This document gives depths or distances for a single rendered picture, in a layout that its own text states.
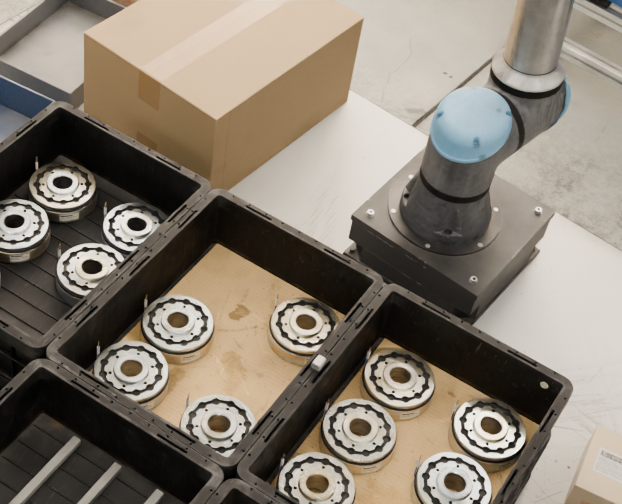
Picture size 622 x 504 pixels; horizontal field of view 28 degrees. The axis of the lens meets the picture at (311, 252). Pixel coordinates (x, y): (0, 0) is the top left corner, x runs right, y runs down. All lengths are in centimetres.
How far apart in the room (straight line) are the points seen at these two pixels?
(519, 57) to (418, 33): 185
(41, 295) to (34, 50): 72
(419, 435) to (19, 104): 98
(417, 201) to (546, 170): 146
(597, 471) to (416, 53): 207
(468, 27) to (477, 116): 195
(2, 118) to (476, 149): 87
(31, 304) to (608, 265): 100
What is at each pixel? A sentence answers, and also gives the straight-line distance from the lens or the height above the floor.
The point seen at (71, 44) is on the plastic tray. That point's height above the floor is 70.
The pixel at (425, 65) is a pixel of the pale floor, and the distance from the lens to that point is 368.
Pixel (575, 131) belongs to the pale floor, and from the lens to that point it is 361.
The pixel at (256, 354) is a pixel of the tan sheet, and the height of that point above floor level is 83.
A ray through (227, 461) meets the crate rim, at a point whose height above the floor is 93.
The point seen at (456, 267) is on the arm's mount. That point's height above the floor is 80.
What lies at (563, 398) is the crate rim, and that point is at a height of 93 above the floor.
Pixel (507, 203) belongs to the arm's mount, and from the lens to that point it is 213.
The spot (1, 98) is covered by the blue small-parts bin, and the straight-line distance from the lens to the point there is 233.
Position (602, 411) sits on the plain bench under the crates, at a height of 70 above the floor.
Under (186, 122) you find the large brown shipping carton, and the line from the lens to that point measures 209.
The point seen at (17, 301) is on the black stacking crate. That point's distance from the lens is 185.
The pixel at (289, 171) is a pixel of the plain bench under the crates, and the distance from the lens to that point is 225.
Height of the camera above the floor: 225
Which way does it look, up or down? 47 degrees down
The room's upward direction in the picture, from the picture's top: 11 degrees clockwise
